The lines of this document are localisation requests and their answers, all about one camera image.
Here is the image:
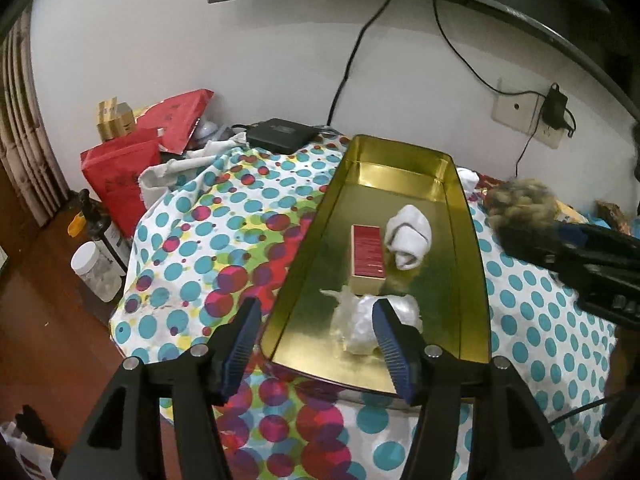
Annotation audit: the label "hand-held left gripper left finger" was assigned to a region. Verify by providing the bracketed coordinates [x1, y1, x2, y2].
[57, 297, 263, 480]

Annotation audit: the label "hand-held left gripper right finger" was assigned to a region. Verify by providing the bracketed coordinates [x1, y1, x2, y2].
[371, 297, 576, 480]

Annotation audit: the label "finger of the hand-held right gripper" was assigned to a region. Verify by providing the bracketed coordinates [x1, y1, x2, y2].
[500, 224, 588, 281]
[557, 221, 640, 261]

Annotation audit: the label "brown fuzzy pom-pom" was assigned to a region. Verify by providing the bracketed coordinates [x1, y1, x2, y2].
[486, 178, 557, 241]

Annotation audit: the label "white towel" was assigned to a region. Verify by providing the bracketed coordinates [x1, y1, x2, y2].
[457, 166, 482, 195]

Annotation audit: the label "gold metal tin tray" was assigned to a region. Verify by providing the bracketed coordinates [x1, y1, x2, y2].
[260, 134, 493, 401]

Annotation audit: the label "white sock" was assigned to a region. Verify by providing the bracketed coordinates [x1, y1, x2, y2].
[384, 203, 433, 272]

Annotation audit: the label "brown snack packet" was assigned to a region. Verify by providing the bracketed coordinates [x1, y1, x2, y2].
[595, 200, 637, 234]

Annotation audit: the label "crumpled clear plastic bag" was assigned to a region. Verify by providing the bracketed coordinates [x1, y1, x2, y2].
[320, 285, 423, 358]

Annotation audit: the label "red rectangular box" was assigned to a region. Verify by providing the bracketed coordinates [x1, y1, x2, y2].
[350, 224, 389, 295]

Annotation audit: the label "polka dot cloth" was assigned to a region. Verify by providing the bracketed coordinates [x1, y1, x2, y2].
[109, 135, 621, 480]

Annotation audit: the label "black power adapter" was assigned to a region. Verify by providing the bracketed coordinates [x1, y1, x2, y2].
[542, 83, 577, 139]

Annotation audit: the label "clear jar white lid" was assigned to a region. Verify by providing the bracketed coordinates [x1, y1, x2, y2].
[70, 241, 126, 303]

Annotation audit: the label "dark pump bottle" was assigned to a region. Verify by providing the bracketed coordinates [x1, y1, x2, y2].
[67, 189, 132, 273]

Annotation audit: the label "red paper bag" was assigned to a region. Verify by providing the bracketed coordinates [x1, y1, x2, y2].
[81, 129, 163, 240]

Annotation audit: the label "black set-top box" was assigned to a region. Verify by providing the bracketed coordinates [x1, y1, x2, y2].
[247, 118, 319, 152]

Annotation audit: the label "white plastic bag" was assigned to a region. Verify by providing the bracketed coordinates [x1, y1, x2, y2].
[0, 420, 56, 480]

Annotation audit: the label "flat red envelope bag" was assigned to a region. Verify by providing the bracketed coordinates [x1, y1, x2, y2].
[135, 89, 215, 153]

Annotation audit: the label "yellow cardboard boxes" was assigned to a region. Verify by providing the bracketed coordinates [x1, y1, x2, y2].
[96, 97, 137, 143]

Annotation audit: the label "brown patterned curtain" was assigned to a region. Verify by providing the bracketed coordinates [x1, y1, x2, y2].
[0, 10, 71, 226]

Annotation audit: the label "black cable below socket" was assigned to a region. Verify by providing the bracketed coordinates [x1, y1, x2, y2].
[514, 132, 538, 177]

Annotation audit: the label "beige power wall socket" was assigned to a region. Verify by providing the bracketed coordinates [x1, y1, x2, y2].
[536, 110, 569, 150]

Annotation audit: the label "beige coax wall plate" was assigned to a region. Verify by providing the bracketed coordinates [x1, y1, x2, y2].
[492, 77, 545, 136]

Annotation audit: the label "black adapter cable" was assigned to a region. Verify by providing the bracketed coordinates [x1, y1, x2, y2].
[432, 0, 551, 98]

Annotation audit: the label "black television cable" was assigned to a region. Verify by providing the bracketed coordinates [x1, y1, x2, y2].
[326, 0, 398, 128]

